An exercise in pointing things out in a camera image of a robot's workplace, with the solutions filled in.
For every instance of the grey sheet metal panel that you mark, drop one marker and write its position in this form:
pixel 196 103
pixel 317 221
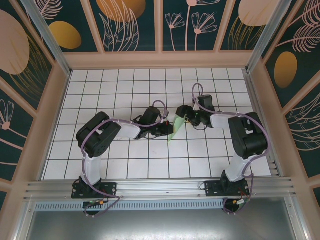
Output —
pixel 160 226

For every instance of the light green paper sheet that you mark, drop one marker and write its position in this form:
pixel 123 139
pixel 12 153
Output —
pixel 178 126

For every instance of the small electronics board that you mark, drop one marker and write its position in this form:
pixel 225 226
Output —
pixel 240 202
pixel 96 203

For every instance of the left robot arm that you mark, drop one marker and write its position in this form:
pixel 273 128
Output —
pixel 97 137

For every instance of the aluminium side rail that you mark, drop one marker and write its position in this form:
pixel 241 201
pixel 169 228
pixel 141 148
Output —
pixel 262 125

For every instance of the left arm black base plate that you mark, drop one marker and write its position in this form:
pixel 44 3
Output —
pixel 110 190

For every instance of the aluminium corner post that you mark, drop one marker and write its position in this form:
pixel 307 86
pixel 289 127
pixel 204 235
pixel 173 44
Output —
pixel 265 35
pixel 50 42

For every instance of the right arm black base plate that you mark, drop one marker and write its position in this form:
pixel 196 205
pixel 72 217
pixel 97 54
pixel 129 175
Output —
pixel 212 188

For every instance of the aluminium mounting rail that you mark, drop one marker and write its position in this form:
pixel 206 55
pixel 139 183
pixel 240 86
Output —
pixel 160 187

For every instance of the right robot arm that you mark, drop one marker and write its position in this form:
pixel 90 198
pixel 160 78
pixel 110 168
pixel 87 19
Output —
pixel 250 140

